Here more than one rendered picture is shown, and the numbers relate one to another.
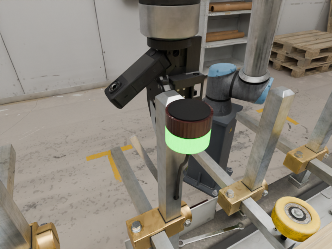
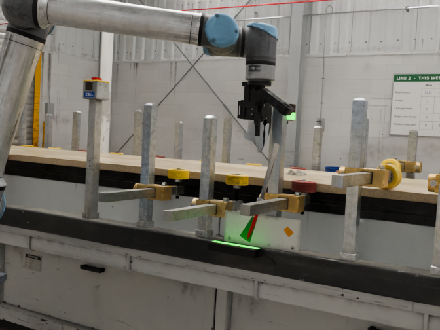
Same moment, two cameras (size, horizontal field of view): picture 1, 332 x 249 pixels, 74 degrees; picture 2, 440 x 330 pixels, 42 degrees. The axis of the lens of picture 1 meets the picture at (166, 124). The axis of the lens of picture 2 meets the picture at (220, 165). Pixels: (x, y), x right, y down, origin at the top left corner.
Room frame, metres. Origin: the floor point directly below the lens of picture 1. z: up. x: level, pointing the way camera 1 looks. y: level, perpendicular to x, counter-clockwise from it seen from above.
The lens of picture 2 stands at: (1.39, 1.40, 1.04)
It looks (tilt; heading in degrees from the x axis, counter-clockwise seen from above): 3 degrees down; 237
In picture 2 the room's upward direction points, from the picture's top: 3 degrees clockwise
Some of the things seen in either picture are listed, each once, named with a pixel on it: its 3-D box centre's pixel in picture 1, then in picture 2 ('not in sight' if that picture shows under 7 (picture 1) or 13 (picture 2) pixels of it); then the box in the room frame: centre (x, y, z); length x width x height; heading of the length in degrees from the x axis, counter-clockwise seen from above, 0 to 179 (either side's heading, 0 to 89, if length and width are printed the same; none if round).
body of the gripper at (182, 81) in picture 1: (172, 71); (256, 101); (0.37, -0.01, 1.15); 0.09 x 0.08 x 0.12; 117
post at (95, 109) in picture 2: not in sight; (92, 158); (0.63, -0.68, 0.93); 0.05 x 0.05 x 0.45; 27
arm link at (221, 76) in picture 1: (222, 80); not in sight; (1.17, -0.32, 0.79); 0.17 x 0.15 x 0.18; 58
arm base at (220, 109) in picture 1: (217, 101); not in sight; (1.18, -0.31, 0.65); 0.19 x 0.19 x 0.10
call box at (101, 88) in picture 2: not in sight; (95, 90); (0.63, -0.68, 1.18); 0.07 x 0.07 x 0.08; 27
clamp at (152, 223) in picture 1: (160, 224); (281, 201); (0.27, 0.01, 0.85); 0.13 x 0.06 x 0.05; 117
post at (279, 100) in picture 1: (255, 173); (207, 187); (0.39, -0.23, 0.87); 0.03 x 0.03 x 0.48; 27
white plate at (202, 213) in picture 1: (174, 228); (260, 230); (0.31, -0.02, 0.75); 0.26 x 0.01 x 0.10; 117
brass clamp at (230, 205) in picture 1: (243, 193); (211, 207); (0.38, -0.21, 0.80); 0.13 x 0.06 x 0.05; 117
